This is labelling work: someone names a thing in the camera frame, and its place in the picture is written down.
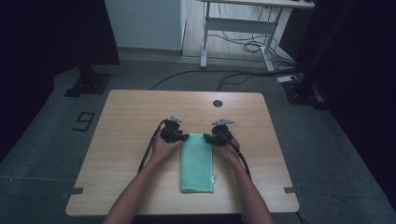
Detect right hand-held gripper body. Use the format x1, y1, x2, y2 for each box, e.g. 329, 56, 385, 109
210, 119, 236, 147

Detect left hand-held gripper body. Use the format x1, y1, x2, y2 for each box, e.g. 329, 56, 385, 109
159, 115, 185, 145

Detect green microfibre towel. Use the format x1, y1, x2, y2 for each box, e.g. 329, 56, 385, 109
179, 133, 216, 195

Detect person's right hand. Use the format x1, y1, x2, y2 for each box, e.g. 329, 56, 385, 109
214, 136, 243, 165

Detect person's left hand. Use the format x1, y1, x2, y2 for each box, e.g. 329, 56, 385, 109
150, 132, 183, 165

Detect white power strip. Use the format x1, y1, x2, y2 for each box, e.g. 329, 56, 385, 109
276, 74, 299, 85

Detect grey tape strip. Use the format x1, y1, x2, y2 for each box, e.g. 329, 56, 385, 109
61, 187, 85, 200
283, 186, 304, 195

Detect white partition panel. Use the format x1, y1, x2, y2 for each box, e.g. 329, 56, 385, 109
103, 0, 188, 52

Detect dark curtain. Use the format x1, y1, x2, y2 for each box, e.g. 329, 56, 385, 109
294, 0, 396, 210
0, 0, 121, 163

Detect left hand-held gripper black cable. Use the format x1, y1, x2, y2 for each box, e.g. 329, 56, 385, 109
137, 119, 168, 174

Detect hand-held gripper black cable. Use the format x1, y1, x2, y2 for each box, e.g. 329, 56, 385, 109
137, 119, 168, 174
218, 130, 253, 181

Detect right hand-held gripper black cable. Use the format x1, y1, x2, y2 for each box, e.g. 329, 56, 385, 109
218, 130, 253, 181

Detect short black floor cable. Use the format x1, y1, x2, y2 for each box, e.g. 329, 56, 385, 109
216, 72, 255, 92

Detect long black floor cable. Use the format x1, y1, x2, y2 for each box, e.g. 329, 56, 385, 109
148, 68, 301, 91

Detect black stand base plate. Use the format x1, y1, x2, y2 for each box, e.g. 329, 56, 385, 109
63, 64, 113, 98
282, 77, 331, 111

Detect tangle of black cables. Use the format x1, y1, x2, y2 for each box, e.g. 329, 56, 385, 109
207, 2, 297, 70

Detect white metal-frame desk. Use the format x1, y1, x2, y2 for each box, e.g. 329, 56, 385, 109
198, 0, 316, 74

